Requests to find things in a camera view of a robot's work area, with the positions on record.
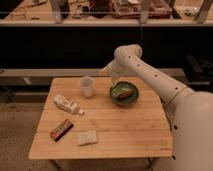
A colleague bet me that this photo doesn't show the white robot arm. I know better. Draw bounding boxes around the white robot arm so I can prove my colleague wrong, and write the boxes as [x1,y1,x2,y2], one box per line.
[100,44,213,171]

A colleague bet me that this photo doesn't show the white sponge pad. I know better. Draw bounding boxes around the white sponge pad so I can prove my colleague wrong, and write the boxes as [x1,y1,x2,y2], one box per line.
[78,130,98,146]

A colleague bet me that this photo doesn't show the long shelf bench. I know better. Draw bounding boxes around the long shelf bench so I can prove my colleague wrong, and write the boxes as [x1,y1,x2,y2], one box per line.
[0,0,213,77]

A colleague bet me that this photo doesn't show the brown sausage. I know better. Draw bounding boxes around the brown sausage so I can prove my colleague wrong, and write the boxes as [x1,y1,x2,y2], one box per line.
[117,89,133,100]

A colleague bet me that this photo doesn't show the white plastic bottle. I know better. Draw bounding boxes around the white plastic bottle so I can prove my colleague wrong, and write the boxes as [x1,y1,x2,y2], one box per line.
[54,95,85,116]

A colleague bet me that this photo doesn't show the green plate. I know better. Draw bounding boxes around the green plate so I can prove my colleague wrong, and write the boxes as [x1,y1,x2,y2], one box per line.
[109,81,139,106]

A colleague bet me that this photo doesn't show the wooden folding table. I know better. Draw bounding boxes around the wooden folding table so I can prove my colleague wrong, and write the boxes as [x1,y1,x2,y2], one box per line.
[29,77,172,159]

